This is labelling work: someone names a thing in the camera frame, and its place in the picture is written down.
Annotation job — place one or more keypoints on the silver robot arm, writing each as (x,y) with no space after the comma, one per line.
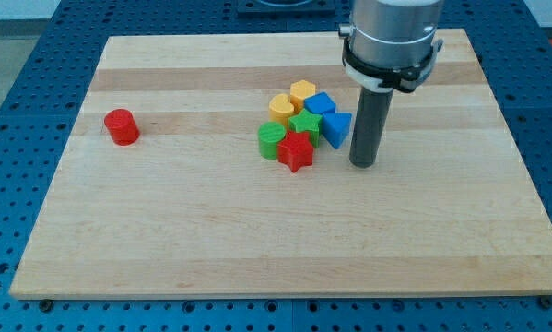
(388,46)

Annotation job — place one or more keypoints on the blue triangle block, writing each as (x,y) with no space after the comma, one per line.
(335,128)

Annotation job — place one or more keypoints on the blue cube block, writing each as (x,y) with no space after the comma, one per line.
(320,103)

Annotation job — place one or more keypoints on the green cylinder block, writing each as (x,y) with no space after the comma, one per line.
(270,134)

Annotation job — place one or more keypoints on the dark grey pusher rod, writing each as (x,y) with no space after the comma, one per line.
(373,108)

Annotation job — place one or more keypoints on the wooden board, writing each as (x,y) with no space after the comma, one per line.
(192,211)

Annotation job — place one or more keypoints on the red star block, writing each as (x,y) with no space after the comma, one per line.
(295,150)

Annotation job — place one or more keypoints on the green star block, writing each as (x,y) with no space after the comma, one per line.
(305,121)

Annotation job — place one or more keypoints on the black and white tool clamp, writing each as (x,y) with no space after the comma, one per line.
(380,80)

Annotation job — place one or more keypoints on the dark blue base plate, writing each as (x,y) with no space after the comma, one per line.
(263,7)

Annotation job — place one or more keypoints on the yellow heart block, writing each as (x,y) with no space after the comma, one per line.
(280,109)

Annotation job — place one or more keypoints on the yellow hexagon block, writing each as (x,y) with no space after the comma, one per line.
(299,91)

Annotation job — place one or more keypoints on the red cylinder block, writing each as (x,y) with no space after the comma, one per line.
(122,127)

